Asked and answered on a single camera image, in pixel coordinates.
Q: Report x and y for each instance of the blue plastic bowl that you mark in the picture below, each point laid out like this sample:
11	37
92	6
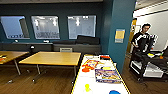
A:
114	92

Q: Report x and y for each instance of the grey sofa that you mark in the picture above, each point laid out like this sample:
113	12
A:
83	48

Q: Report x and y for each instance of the black sofa cushion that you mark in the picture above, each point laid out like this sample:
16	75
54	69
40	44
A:
87	40

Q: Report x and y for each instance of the white vent panel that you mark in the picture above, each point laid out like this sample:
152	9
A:
65	49

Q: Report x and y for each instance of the glass window pane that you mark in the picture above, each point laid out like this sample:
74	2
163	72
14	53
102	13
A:
81	27
13	27
45	27

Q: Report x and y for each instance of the red black game box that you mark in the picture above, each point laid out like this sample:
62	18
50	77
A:
105	57

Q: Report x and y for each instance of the yellow card pile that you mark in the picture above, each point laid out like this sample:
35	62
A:
106	68

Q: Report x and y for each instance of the white air hockey table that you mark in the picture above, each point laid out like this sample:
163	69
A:
90	80

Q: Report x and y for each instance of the large wooden table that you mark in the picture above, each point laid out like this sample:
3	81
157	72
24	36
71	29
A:
50	58

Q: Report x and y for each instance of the person in black jacket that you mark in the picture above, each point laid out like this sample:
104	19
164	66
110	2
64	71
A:
141	40

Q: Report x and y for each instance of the black wheeled cart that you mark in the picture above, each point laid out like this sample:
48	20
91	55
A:
143	63

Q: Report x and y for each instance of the yellow object on cart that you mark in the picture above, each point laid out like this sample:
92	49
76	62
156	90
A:
151	54

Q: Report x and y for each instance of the dark bench sofa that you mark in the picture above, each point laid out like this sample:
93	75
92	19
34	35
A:
13	46

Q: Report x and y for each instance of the orange item on table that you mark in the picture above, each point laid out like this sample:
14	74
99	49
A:
2	59

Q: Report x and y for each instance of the yellow wall poster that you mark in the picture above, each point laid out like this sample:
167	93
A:
120	36

